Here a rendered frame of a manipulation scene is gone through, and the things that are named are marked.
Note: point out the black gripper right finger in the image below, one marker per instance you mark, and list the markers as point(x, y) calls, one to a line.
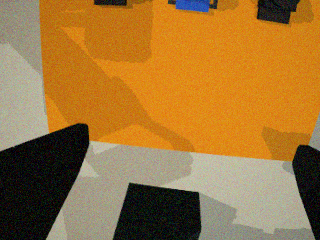
point(306, 165)

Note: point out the orange flat deck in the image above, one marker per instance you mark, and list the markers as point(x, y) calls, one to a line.
point(241, 80)

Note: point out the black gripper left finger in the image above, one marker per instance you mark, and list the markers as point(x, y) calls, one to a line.
point(35, 179)

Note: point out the blue micro servo with orange cable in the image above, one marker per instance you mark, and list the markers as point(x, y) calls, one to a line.
point(193, 5)

